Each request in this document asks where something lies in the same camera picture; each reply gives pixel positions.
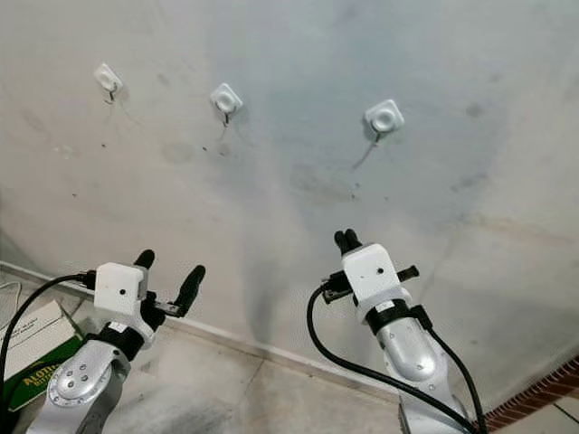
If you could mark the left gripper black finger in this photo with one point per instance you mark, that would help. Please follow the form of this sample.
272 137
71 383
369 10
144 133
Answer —
145 259
192 289

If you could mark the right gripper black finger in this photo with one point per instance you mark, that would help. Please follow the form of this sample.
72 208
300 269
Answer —
342 242
355 239

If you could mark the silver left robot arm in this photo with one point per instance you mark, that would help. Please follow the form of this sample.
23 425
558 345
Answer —
86 384

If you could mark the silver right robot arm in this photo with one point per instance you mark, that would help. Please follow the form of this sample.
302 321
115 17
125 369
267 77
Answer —
412 353

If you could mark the green white cardboard box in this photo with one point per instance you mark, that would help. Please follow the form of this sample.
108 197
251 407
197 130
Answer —
41 353

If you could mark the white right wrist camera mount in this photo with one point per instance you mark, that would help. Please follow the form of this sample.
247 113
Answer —
371 276

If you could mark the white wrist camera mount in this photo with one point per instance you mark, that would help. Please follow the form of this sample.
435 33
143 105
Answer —
119 291
371 276

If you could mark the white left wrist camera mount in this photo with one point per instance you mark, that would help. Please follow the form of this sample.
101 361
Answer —
119 291

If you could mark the white wall hook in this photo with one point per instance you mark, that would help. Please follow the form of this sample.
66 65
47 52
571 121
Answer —
384 117
108 79
226 98

